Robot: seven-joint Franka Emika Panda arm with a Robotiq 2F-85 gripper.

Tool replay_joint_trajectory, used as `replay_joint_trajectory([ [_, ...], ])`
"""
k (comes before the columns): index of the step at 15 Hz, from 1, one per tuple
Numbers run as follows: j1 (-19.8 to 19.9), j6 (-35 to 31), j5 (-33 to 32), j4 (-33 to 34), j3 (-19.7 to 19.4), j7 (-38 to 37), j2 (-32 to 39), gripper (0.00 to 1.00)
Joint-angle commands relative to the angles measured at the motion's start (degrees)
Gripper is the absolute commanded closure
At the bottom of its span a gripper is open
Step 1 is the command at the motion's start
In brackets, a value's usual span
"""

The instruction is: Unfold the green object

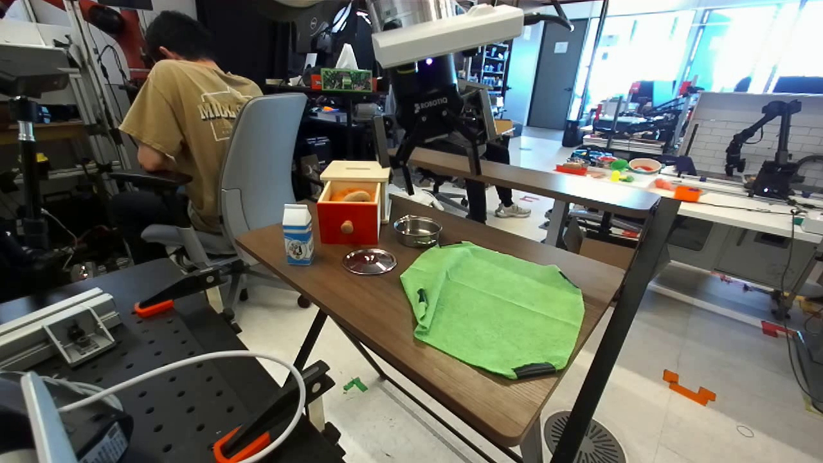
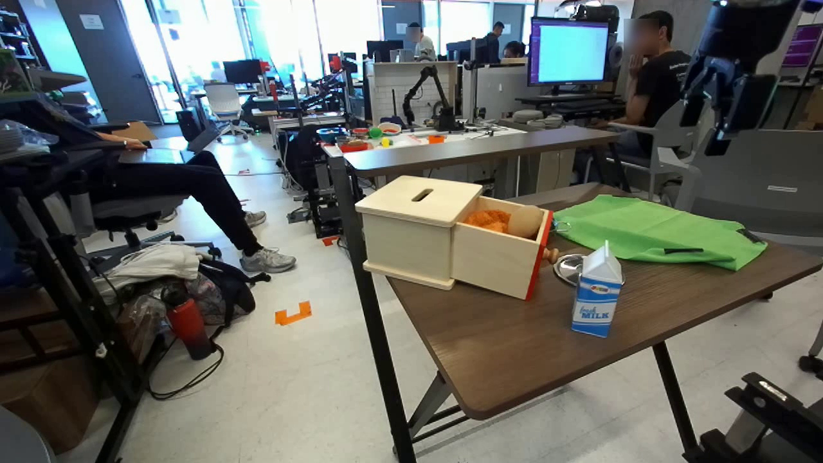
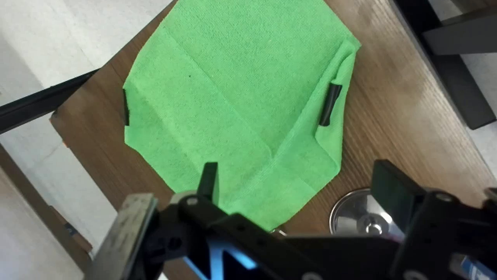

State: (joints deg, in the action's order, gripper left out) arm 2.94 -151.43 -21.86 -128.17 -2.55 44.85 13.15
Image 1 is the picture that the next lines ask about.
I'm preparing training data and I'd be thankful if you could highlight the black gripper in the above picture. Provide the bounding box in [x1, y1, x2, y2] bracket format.
[388, 53, 493, 223]

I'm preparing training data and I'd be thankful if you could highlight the green fabric bag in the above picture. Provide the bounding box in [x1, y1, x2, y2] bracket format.
[399, 239, 590, 382]

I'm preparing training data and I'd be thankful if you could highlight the small metal bowl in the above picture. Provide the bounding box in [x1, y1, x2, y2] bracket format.
[391, 214, 444, 251]

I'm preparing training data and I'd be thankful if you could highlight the red wooden drawer box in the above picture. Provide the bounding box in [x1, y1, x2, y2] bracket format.
[314, 157, 393, 250]

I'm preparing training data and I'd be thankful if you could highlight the long wooden bench table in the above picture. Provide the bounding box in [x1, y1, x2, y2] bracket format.
[407, 143, 664, 251]

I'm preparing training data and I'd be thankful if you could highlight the green tissue box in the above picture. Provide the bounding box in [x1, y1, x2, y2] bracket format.
[318, 40, 379, 95]

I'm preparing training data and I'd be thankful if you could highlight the grey door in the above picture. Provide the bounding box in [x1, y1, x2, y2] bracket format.
[526, 18, 592, 130]

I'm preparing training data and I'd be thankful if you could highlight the white blue milk carton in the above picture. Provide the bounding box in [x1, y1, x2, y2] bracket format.
[280, 200, 316, 266]

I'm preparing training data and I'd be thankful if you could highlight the grey office chair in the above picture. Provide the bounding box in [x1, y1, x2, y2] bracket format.
[138, 89, 310, 323]

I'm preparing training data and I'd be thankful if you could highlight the brown wooden table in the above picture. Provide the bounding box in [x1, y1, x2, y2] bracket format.
[290, 197, 682, 463]

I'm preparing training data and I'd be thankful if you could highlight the person in tan shirt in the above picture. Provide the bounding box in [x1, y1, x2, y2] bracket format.
[106, 8, 265, 237]

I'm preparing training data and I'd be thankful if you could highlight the white work table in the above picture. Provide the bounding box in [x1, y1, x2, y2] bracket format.
[582, 157, 823, 294]

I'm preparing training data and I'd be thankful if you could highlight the round floor grate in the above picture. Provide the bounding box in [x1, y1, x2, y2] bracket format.
[539, 408, 631, 463]

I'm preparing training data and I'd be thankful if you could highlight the black perforated breadboard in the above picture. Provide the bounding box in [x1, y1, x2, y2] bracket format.
[0, 254, 345, 463]

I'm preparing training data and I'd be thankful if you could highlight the black clamp with orange handle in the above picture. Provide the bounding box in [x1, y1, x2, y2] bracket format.
[210, 357, 337, 463]
[132, 264, 226, 322]

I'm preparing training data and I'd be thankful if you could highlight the white cable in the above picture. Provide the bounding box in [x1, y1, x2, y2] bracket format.
[53, 348, 309, 463]

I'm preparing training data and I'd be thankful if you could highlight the aluminium rail mount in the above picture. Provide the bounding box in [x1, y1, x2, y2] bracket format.
[0, 285, 119, 371]

